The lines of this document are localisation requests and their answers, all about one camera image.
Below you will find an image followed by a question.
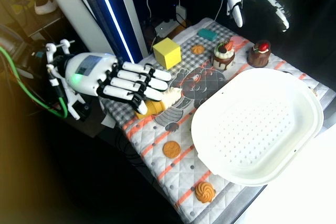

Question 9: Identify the brown cupcake with cherry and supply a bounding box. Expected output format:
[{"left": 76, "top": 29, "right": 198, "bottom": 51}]
[{"left": 247, "top": 39, "right": 271, "bottom": 68}]

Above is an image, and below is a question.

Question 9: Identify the large swirl toy cookie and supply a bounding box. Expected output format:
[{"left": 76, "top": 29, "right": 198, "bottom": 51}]
[{"left": 195, "top": 181, "right": 216, "bottom": 204}]

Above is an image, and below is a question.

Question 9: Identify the white post with blue light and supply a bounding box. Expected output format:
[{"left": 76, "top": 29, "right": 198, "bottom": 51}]
[{"left": 36, "top": 0, "right": 149, "bottom": 63}]

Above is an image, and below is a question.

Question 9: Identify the white power strip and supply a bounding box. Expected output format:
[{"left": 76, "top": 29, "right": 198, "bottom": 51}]
[{"left": 154, "top": 19, "right": 187, "bottom": 38}]

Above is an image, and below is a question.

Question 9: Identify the white paper sheet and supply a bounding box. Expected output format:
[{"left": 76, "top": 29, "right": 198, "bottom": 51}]
[{"left": 101, "top": 113, "right": 116, "bottom": 128}]

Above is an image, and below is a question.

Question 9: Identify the pink round toy cookie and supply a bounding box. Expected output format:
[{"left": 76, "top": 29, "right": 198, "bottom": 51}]
[{"left": 232, "top": 36, "right": 245, "bottom": 50}]

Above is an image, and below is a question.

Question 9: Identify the yellow toy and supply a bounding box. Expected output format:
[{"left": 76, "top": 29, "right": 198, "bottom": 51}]
[{"left": 135, "top": 87, "right": 182, "bottom": 120}]

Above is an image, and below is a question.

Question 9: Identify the grey quilt with bear print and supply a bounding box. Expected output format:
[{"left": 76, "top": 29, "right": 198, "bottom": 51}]
[{"left": 101, "top": 17, "right": 336, "bottom": 224}]

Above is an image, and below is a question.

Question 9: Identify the green cable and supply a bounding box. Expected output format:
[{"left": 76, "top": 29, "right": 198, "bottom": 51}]
[{"left": 0, "top": 46, "right": 68, "bottom": 119}]

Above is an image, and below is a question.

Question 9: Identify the round toy biscuit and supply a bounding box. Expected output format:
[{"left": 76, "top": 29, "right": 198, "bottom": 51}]
[{"left": 162, "top": 141, "right": 182, "bottom": 159}]

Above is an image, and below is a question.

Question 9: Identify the teal rectangular block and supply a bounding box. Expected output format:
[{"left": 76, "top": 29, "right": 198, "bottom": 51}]
[{"left": 197, "top": 28, "right": 218, "bottom": 41}]

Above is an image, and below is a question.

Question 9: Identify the white toy cake with strawberry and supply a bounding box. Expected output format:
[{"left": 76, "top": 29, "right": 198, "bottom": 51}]
[{"left": 212, "top": 39, "right": 236, "bottom": 71}]

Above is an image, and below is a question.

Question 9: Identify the yellow cube block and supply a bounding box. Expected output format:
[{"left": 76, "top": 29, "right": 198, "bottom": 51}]
[{"left": 152, "top": 37, "right": 182, "bottom": 70}]

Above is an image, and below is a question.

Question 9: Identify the white power adapter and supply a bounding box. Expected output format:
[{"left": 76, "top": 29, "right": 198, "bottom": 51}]
[{"left": 175, "top": 5, "right": 187, "bottom": 23}]

